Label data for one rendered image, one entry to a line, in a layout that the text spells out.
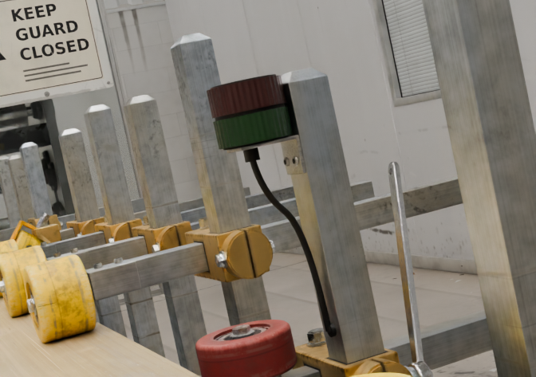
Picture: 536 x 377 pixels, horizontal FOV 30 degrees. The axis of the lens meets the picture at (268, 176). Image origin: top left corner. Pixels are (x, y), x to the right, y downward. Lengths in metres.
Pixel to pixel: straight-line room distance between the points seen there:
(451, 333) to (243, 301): 0.24
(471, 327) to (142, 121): 0.54
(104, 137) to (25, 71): 1.56
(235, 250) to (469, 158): 0.46
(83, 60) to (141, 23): 6.72
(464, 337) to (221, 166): 0.30
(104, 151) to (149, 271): 0.48
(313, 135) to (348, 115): 5.86
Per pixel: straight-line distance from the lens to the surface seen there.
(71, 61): 3.08
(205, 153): 1.02
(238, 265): 1.00
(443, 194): 1.19
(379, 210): 1.15
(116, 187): 1.51
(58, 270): 1.02
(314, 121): 0.79
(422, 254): 6.20
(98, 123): 1.51
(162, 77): 9.77
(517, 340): 0.59
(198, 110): 1.02
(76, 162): 1.75
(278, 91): 0.78
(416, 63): 5.87
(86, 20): 3.11
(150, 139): 1.27
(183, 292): 1.28
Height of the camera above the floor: 1.07
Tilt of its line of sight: 3 degrees down
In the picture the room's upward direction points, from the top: 12 degrees counter-clockwise
